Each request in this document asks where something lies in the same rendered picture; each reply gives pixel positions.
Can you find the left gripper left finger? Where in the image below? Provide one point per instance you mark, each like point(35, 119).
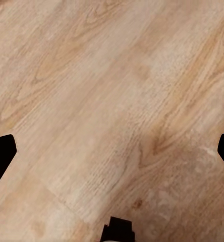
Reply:
point(7, 152)

